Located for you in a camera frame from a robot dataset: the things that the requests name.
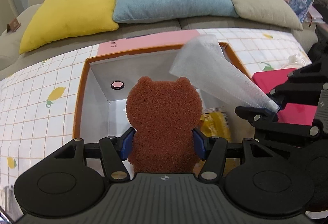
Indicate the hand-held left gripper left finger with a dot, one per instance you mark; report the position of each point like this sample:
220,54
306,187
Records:
127,143

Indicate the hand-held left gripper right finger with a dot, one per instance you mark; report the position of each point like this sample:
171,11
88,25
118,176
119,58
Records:
198,143

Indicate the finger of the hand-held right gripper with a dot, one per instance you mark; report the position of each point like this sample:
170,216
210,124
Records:
302,85
281,129

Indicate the yellow foil snack bag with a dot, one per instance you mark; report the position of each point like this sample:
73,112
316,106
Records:
217,124

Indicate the brown bear-shaped sponge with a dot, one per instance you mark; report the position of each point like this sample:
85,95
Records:
164,121

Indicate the orange cardboard box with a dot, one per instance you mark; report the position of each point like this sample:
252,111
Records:
102,78

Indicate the white foam net sleeve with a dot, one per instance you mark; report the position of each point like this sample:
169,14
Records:
212,65

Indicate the clear box with red lid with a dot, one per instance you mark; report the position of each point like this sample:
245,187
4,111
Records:
271,78

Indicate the grey-green pillow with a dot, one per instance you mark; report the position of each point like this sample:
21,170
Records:
256,1

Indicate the yellow pillow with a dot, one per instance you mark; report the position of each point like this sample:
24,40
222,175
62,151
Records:
71,11

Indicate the small brown stand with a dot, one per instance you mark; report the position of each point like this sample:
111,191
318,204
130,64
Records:
13,25

